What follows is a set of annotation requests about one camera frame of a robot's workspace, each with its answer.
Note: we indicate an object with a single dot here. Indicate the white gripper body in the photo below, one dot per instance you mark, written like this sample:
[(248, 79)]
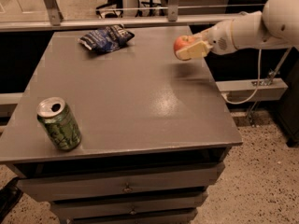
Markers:
[(220, 38)]

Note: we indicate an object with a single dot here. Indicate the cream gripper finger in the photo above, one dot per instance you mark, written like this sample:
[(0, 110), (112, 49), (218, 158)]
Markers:
[(198, 49), (203, 35)]

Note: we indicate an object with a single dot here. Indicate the red apple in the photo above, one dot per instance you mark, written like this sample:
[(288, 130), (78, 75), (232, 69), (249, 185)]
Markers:
[(183, 41)]

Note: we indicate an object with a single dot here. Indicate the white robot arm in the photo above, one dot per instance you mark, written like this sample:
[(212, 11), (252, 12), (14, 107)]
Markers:
[(275, 27)]

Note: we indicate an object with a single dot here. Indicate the blue chip bag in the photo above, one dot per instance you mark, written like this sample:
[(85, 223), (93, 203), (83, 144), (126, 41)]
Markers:
[(106, 39)]

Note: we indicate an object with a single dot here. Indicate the grey drawer cabinet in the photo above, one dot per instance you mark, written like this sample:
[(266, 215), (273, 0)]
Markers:
[(137, 108)]

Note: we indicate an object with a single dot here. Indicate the dark cabinet at right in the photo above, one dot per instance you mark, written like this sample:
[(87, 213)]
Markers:
[(288, 108)]

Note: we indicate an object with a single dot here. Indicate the black office chair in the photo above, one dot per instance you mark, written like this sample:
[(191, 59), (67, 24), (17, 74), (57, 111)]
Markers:
[(109, 0)]

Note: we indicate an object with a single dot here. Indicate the top grey drawer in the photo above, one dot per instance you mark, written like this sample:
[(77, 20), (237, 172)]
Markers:
[(70, 187)]

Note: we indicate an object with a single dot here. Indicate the grey drawer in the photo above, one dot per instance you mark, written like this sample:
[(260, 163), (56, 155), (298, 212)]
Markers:
[(131, 206), (70, 187), (178, 216)]

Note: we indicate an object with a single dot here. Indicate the grey metal railing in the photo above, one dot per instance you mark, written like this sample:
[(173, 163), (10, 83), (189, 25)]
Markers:
[(56, 15)]

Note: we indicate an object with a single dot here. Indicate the green soda can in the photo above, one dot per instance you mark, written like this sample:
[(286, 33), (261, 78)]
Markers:
[(59, 123)]

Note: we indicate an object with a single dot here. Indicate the bottom grey drawer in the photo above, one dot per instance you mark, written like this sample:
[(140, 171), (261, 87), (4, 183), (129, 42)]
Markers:
[(178, 216)]

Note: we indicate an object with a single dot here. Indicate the middle grey drawer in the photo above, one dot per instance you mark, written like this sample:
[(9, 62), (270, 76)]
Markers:
[(131, 206)]

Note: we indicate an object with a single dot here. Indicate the black shoe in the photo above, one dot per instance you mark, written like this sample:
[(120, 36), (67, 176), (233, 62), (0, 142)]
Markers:
[(10, 194)]

